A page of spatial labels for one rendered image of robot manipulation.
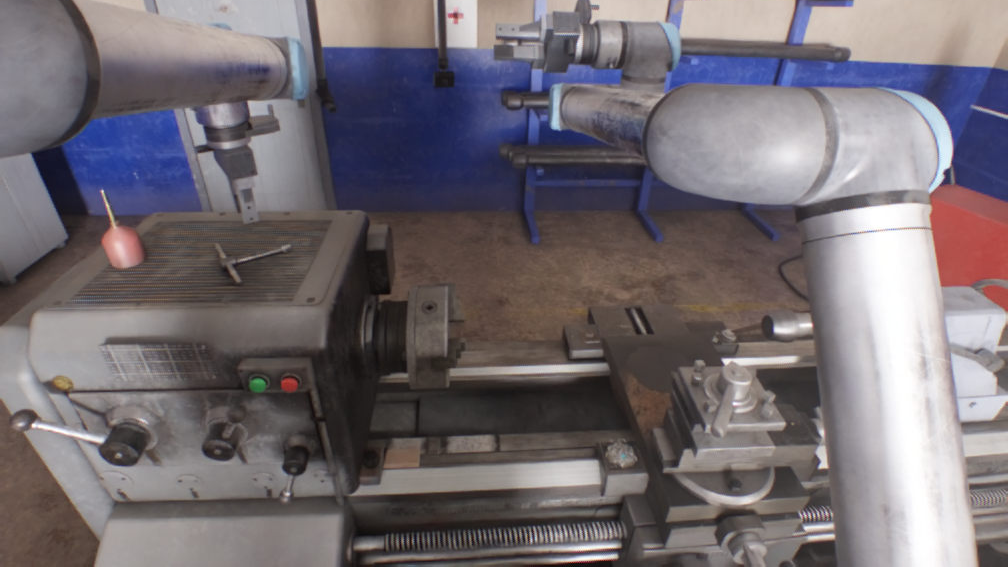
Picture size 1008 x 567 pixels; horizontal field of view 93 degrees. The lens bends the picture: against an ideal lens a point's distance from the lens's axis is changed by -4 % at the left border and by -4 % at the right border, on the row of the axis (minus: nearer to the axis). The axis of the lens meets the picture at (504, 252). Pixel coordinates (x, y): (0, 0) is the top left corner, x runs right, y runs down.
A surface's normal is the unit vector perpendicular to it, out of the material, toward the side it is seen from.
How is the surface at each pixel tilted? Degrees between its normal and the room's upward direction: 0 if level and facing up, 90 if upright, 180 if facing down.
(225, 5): 90
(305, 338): 45
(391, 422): 0
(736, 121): 58
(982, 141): 90
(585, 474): 36
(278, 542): 32
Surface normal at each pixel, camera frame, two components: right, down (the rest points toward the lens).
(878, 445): -0.69, -0.06
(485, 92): 0.07, 0.51
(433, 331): 0.07, -0.24
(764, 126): -0.37, -0.11
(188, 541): 0.07, -0.47
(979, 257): -0.91, 0.18
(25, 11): 0.90, -0.25
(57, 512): 0.03, -0.87
